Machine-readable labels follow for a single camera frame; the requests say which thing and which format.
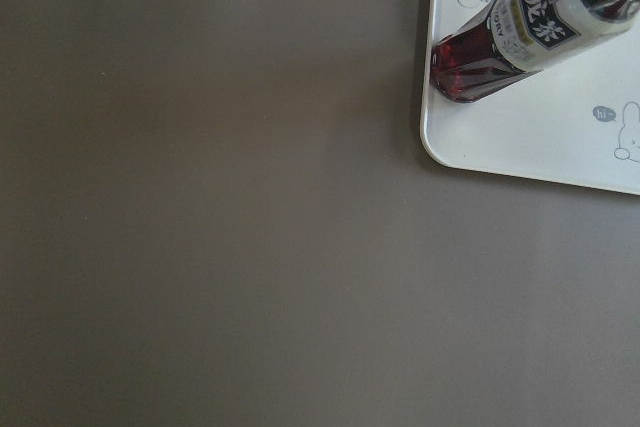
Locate cream rabbit tray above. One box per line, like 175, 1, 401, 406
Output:
420, 0, 639, 195

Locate tea bottle on tray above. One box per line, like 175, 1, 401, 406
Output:
430, 0, 639, 103

